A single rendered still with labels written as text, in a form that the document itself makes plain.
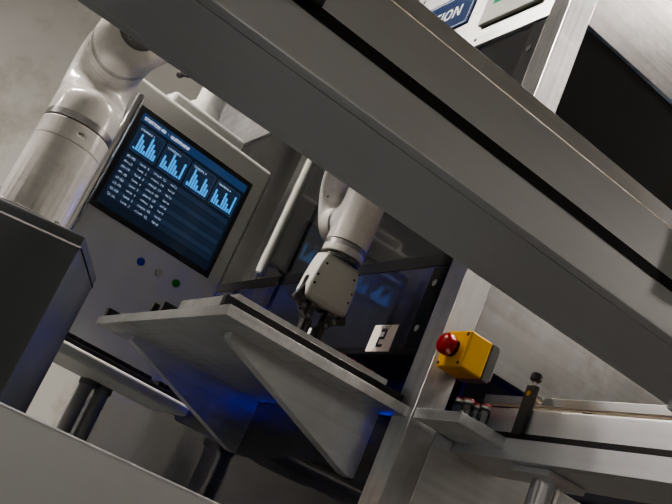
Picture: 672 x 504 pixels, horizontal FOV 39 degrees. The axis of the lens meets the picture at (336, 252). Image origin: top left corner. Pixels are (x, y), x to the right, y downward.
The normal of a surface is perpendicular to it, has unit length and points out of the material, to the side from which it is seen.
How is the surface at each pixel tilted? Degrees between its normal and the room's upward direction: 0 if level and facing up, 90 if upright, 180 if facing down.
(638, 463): 90
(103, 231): 90
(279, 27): 90
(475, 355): 90
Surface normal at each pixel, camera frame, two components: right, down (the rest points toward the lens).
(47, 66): 0.18, -0.28
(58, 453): 0.52, -0.09
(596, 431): -0.76, -0.49
